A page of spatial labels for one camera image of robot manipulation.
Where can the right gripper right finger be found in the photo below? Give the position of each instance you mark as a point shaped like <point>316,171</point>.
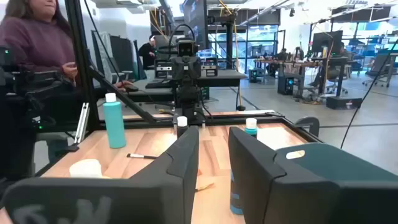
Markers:
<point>311,202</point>

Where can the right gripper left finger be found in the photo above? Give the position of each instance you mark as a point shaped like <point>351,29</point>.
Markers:
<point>124,202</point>

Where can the large yellow paint bottle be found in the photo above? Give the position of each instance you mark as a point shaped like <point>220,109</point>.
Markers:
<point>85,169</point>

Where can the small black paint bottle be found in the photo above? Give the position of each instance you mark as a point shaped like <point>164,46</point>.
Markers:
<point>182,122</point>

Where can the large blue paint bottle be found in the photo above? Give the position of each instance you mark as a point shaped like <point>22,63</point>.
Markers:
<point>236,205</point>

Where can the large turquoise paint bottle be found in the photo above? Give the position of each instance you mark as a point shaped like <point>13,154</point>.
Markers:
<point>114,124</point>

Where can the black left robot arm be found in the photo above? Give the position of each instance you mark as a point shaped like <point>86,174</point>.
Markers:
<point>188,93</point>

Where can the black electronics box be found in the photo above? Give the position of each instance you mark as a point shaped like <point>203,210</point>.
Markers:
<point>163,68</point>
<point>210,68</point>

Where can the black keyboard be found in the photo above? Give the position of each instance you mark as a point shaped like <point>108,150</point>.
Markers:
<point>158,84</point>

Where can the black desk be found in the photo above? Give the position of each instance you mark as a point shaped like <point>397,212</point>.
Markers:
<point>217,76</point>

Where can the person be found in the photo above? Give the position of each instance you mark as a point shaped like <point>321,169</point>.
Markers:
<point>34,40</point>
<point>146,53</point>

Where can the large black screen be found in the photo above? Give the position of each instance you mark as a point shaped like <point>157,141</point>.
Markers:
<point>195,21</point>

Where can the person's hand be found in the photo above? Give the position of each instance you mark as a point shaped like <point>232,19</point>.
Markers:
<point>122,85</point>
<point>70,71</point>

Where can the black table clamp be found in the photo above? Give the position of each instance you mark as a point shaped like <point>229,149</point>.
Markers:
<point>308,123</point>

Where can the black computer tower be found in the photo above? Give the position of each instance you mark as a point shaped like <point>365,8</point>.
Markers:
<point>285,85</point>

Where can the black box on floor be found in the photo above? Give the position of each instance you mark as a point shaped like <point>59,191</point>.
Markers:
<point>343,102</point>

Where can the wooden top office desk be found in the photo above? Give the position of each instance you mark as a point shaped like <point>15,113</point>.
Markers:
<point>298,63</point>

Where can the black monitor on desk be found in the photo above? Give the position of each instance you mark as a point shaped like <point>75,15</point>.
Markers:
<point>326,43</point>

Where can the black office chair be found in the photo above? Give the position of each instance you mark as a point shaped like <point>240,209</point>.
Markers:
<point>377,70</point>

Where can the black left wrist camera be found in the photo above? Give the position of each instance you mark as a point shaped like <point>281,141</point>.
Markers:
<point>186,48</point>

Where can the silver metal bracket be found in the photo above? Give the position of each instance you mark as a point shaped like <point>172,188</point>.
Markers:
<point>81,124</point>

